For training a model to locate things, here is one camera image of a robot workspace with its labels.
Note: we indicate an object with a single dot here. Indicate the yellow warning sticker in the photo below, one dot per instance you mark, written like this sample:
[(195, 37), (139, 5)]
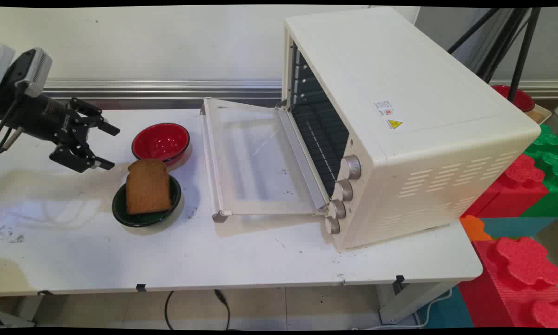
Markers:
[(394, 124)]

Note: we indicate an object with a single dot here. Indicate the cream toaster oven body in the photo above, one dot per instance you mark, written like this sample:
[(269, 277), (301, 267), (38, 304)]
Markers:
[(423, 93)]

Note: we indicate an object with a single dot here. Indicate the white label sticker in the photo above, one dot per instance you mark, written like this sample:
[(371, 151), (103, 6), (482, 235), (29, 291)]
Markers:
[(384, 108)]

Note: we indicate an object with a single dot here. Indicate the orange foam block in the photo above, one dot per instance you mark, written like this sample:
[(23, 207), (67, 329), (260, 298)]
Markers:
[(474, 229)]

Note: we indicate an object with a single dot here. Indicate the teal foam floor mat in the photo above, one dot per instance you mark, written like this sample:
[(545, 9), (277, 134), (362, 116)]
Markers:
[(446, 311)]

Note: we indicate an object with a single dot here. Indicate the thin teal foam block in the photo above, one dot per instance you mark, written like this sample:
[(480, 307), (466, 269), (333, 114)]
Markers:
[(516, 226)]

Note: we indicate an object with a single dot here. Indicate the silver oven knob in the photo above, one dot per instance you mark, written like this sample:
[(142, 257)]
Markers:
[(337, 209), (351, 167), (332, 225), (343, 190)]

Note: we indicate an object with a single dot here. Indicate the white table leg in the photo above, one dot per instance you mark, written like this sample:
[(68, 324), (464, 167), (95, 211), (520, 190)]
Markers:
[(413, 300)]

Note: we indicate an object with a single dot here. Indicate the dark green bowl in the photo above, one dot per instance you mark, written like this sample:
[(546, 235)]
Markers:
[(144, 217)]

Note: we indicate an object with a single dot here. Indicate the red bowl on beige box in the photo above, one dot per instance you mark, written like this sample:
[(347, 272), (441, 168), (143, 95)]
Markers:
[(521, 98)]

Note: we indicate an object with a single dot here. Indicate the aluminium rail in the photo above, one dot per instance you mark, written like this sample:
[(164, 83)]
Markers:
[(167, 88)]

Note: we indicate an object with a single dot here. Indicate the small red foam block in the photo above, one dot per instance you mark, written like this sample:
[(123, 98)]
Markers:
[(516, 186)]

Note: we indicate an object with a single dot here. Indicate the brown bread slice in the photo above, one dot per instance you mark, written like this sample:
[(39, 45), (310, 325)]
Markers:
[(147, 186)]

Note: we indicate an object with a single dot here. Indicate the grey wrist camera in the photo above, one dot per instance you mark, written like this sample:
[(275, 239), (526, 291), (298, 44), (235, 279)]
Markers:
[(34, 70)]

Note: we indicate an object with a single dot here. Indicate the large red foam block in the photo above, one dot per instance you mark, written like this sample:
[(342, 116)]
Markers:
[(516, 284)]

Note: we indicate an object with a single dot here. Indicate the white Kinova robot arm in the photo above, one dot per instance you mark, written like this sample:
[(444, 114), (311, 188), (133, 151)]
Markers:
[(2, 58)]

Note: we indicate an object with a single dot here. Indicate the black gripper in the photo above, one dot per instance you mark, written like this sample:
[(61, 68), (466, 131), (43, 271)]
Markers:
[(41, 118)]

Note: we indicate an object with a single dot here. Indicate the beige box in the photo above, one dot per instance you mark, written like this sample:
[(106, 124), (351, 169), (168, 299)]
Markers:
[(541, 114)]

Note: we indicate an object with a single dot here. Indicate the black tripod legs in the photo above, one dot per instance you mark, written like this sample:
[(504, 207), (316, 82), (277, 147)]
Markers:
[(523, 51)]

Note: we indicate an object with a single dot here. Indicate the red bowl with dark rim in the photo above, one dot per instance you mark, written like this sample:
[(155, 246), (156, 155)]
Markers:
[(160, 142)]

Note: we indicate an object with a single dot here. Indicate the green foam block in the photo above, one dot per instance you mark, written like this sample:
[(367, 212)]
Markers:
[(546, 153)]

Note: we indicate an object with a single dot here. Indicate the black table clip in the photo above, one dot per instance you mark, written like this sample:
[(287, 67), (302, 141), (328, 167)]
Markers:
[(141, 288), (400, 279)]

